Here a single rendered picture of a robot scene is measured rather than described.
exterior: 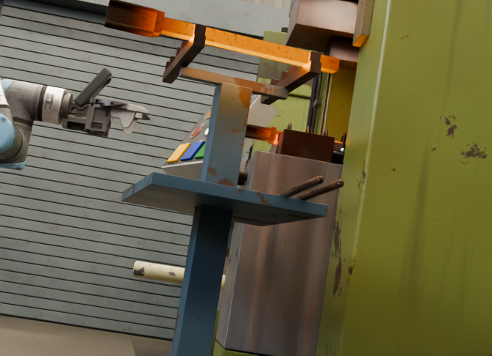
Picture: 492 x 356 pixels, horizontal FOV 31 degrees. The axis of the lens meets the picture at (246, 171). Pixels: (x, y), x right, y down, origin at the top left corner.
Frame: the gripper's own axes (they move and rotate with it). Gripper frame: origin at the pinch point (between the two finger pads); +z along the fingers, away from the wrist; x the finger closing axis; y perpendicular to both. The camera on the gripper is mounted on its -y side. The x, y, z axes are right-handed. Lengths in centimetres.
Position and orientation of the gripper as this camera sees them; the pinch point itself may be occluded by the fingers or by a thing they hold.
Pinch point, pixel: (146, 112)
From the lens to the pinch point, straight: 221.0
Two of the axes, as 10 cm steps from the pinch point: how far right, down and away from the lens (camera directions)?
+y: -1.6, 9.8, -1.4
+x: 0.8, -1.3, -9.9
